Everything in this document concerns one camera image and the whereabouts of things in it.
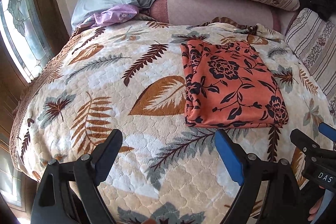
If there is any orange floral blouse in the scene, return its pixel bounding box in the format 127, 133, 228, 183
181, 40, 289, 128

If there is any person's right hand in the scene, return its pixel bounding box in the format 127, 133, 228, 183
307, 197, 323, 221

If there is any striped floral side pillow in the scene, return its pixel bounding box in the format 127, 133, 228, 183
284, 8, 336, 101

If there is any cream leaf-pattern blanket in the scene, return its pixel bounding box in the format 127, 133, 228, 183
10, 20, 335, 223

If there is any stained glass window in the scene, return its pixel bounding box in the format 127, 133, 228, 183
1, 0, 55, 83

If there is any purple floral cloth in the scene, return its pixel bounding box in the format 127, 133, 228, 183
75, 5, 139, 28

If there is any pink quilted bolster cushion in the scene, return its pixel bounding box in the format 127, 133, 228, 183
147, 0, 298, 35

